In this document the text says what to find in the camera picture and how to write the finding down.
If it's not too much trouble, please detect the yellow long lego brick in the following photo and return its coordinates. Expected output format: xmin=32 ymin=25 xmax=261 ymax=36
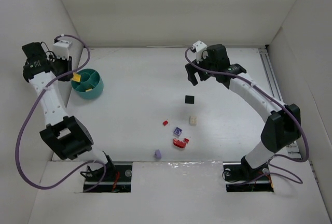
xmin=72 ymin=73 xmax=81 ymax=82

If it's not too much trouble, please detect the red curved lego piece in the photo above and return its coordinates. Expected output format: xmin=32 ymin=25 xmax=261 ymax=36
xmin=173 ymin=138 xmax=187 ymax=149

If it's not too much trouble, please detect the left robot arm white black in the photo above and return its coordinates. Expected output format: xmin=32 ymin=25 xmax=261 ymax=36
xmin=22 ymin=40 xmax=93 ymax=160

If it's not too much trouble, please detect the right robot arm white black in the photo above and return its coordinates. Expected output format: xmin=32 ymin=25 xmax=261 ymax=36
xmin=185 ymin=41 xmax=302 ymax=180

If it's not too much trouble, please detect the teal round divided container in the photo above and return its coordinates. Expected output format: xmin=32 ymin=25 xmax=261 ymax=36
xmin=71 ymin=68 xmax=104 ymax=100

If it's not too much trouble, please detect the black square marker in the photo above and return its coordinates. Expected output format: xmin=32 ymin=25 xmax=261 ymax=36
xmin=185 ymin=95 xmax=195 ymax=104

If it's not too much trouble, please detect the cream lego brick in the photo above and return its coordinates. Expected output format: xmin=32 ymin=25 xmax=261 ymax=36
xmin=189 ymin=115 xmax=198 ymax=126

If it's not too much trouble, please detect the purple square lego brick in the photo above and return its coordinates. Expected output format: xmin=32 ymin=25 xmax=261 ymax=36
xmin=173 ymin=127 xmax=183 ymax=136

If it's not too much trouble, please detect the small lavender lego piece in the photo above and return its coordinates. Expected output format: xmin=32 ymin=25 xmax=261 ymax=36
xmin=154 ymin=149 xmax=162 ymax=160

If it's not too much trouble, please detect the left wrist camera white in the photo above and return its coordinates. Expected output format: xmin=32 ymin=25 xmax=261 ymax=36
xmin=52 ymin=40 xmax=72 ymax=60

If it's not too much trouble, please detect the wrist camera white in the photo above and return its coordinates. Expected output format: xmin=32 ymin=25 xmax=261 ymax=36
xmin=52 ymin=40 xmax=72 ymax=60
xmin=192 ymin=40 xmax=207 ymax=64

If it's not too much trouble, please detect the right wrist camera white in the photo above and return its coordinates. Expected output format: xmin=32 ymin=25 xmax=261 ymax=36
xmin=192 ymin=40 xmax=207 ymax=64

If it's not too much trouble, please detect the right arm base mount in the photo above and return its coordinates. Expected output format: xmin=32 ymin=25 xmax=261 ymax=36
xmin=222 ymin=162 xmax=274 ymax=192

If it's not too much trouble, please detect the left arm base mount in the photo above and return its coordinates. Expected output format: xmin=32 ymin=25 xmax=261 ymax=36
xmin=80 ymin=163 xmax=133 ymax=193

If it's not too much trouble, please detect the aluminium rail right side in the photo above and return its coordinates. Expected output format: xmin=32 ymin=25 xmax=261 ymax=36
xmin=258 ymin=47 xmax=302 ymax=160

